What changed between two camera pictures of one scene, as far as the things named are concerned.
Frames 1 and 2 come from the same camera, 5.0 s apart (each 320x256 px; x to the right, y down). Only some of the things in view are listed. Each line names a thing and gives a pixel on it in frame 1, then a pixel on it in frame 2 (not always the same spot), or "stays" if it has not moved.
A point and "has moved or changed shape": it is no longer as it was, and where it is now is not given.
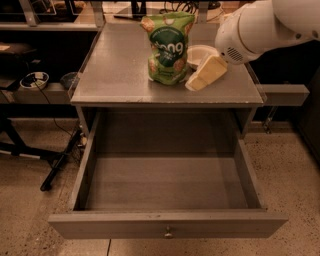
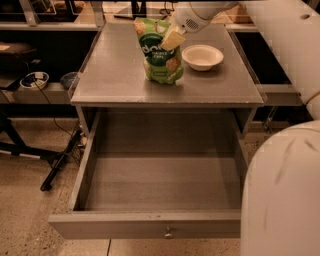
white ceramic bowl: [197, 54] stays
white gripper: [230, 40] -> [189, 20]
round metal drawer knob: [168, 234] stays
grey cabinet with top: [115, 76] stays
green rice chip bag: [168, 38] has moved or changed shape
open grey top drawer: [167, 174] stays
